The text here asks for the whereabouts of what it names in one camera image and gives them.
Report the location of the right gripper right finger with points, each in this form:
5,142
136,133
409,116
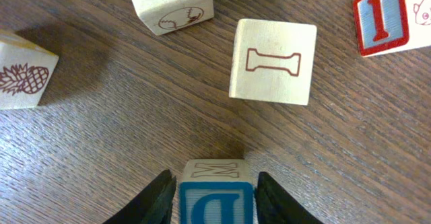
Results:
276,206

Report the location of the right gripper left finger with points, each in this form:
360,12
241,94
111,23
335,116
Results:
153,205

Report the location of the blue D wooden block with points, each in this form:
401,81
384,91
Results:
216,191

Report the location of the wooden block green side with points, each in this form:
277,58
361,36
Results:
272,61

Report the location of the plain wooden block outline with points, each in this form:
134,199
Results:
26,69

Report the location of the wooden block red letter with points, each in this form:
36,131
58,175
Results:
164,16

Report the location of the wooden block red I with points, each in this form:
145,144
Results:
387,26

